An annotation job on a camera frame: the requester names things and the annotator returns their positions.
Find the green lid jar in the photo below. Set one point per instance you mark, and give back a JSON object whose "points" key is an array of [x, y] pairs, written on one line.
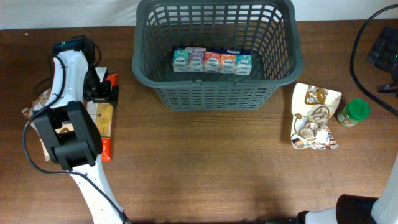
{"points": [[353, 113]]}

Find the beige mushroom snack bag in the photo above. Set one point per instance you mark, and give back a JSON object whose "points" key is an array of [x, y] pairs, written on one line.
{"points": [[312, 108]]}

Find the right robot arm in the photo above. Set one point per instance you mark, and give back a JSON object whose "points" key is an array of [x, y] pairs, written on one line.
{"points": [[358, 209]]}

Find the multicolour tissue pack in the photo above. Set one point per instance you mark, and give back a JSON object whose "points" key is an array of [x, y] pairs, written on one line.
{"points": [[200, 59]]}

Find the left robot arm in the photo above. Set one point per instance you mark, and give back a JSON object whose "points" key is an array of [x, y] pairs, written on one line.
{"points": [[78, 152]]}

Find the grey plastic shopping basket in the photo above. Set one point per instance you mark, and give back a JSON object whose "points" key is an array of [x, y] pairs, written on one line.
{"points": [[265, 27]]}

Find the red brown pasta packet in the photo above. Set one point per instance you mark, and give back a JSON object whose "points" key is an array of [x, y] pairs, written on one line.
{"points": [[102, 115]]}

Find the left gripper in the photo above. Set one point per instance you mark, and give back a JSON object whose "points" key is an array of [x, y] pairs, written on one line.
{"points": [[109, 91]]}

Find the beige rice bag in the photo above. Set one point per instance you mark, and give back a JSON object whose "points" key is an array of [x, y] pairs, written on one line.
{"points": [[38, 104]]}

